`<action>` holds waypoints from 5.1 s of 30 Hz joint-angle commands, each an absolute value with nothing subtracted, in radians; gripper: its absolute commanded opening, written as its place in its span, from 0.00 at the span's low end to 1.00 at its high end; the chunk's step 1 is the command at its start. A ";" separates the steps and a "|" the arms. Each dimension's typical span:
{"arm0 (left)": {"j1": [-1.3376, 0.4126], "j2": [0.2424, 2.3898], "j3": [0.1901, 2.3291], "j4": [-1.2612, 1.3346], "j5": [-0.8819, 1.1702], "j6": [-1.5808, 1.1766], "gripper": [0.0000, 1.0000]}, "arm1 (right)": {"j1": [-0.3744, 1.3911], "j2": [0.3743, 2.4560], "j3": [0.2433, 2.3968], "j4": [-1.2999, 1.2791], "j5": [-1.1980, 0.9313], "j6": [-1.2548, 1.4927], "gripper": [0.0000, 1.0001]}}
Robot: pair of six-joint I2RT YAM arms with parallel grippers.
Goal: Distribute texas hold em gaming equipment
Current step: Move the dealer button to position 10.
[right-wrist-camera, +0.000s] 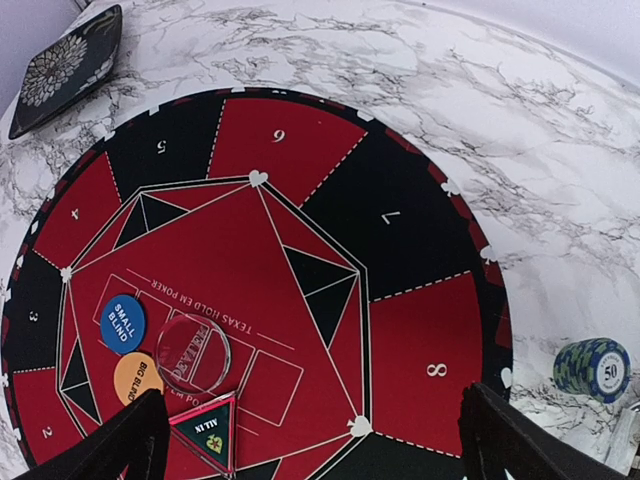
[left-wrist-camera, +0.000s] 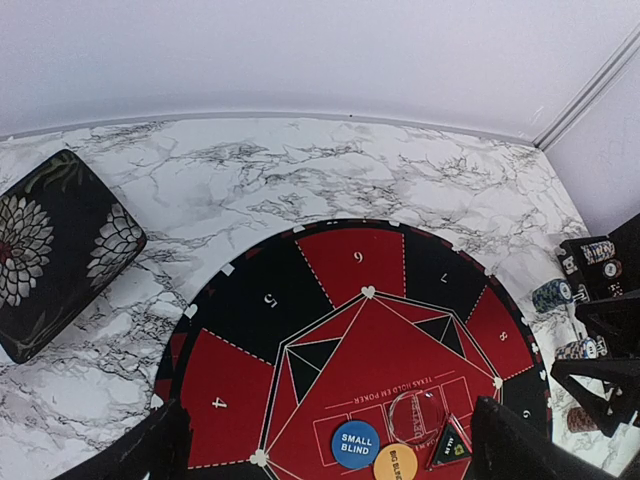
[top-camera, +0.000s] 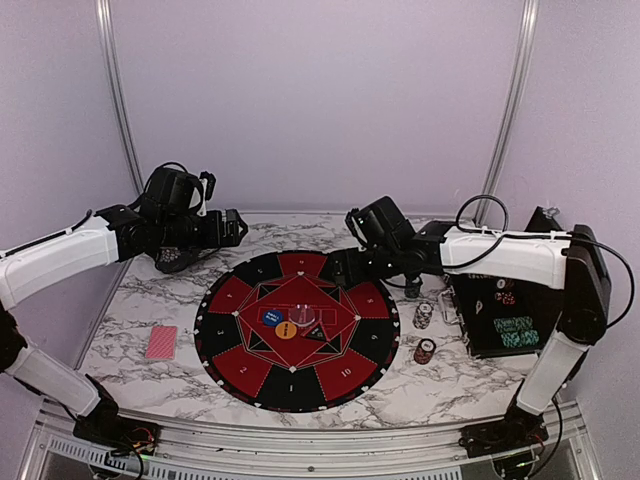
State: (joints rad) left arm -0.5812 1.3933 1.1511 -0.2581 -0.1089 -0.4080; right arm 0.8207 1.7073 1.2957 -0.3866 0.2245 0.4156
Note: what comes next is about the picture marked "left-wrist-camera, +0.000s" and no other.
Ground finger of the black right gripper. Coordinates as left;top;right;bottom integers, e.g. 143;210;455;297
551;290;639;437

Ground orange big blind button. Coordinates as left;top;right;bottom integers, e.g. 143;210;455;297
373;443;418;480

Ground red brown chip stack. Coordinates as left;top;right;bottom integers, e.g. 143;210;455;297
566;406;599;433

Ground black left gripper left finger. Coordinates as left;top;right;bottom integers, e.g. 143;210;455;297
58;399;191;480

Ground triangular all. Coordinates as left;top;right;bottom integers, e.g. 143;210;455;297
430;415;472;468

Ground round red black poker mat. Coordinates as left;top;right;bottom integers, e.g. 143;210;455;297
155;219;552;479

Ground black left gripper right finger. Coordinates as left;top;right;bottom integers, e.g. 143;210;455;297
471;397;614;480

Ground black floral box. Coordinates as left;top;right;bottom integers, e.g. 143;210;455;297
1;149;147;364

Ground black poker chip case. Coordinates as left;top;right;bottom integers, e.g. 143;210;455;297
557;215;639;302

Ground blue small blind button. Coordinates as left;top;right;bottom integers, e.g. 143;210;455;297
331;420;380;470

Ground clear round dealer button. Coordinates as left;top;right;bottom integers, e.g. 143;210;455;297
387;388;445;446

